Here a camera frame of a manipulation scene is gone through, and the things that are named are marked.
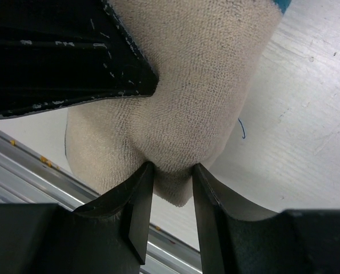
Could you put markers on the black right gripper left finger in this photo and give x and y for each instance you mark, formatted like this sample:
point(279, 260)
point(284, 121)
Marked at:
point(106, 235)

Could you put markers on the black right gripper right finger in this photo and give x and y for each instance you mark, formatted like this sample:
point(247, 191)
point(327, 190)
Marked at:
point(239, 236)

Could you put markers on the blue beige Doraemon towel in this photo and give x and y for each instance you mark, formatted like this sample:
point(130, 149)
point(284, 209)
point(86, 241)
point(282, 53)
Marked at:
point(205, 53)

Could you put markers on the aluminium extrusion rail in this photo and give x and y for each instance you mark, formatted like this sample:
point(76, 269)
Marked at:
point(26, 178)

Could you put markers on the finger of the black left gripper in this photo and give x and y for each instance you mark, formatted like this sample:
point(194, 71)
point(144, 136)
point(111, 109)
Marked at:
point(57, 54)

